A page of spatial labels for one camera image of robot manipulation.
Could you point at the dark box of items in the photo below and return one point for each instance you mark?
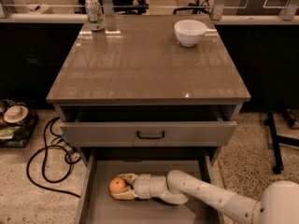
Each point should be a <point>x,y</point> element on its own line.
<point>17,134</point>

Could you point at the beige hat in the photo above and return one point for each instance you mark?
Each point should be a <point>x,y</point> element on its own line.
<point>16,114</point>

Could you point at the black drawer handle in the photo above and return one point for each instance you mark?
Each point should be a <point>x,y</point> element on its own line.
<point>140,136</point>

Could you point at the black stand leg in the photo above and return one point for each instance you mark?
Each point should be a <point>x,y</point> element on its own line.
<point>276,141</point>

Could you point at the white ceramic bowl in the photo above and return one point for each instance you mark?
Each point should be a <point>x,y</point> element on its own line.
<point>189,32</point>

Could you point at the grey top drawer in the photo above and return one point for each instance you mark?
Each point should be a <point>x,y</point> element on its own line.
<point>116,126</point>

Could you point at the orange fruit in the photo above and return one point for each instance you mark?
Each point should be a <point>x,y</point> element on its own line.
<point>116,185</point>

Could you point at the green white soda can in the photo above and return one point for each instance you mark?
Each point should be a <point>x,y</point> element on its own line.
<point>95,15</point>

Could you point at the grey drawer cabinet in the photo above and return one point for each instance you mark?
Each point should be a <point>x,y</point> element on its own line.
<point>137,61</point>

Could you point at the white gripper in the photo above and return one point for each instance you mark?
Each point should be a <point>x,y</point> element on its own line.
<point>142,186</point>

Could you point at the open grey middle drawer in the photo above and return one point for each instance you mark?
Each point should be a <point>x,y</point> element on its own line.
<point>96,206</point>

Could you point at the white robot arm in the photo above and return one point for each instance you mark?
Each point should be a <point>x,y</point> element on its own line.
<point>279,203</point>

